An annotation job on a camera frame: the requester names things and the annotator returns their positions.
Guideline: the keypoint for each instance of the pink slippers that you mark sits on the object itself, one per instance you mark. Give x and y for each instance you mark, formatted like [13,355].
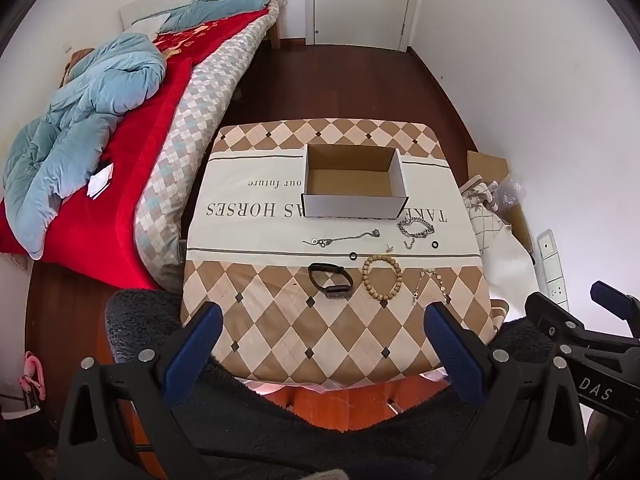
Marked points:
[34,375]

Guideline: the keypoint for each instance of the wooden bed frame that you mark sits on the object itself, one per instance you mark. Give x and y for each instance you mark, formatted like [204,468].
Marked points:
[275,30]

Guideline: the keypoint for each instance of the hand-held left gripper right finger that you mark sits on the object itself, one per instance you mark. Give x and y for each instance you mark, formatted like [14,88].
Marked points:
[450,355]

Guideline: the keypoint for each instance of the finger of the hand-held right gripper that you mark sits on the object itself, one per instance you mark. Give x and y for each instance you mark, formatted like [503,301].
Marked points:
[607,296]
[545,312]

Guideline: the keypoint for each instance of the crumpled light blue quilt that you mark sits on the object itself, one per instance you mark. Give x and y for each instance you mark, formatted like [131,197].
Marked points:
[85,110]

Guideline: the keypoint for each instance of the white cardboard box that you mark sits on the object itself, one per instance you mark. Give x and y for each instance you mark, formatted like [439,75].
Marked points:
[350,207]

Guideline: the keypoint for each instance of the white power strip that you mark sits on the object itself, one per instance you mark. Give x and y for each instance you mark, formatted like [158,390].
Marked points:
[552,265]

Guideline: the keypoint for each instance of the flat cardboard sheet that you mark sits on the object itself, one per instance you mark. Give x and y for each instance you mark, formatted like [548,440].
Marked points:
[487,162]

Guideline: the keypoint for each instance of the bed with red blanket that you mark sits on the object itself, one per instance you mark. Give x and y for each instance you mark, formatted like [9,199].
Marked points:
[150,125]

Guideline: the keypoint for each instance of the white paper piece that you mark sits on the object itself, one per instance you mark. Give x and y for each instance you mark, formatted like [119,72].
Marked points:
[100,182]

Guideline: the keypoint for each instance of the folded blue quilt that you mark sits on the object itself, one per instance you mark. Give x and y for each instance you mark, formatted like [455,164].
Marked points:
[215,10]

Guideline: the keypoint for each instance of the white door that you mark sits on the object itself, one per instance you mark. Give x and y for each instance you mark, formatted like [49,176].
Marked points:
[360,0]

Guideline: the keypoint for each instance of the checked printed tablecloth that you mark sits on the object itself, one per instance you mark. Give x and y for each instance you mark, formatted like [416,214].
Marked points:
[280,320]

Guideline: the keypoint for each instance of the clear plastic bag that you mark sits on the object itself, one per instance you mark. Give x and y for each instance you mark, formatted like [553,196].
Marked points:
[510,192]

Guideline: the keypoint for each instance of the black smart band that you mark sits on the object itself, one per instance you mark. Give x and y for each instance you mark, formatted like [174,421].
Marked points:
[337,290]

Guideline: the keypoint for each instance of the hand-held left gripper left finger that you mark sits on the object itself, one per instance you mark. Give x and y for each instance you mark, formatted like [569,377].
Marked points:
[195,345]

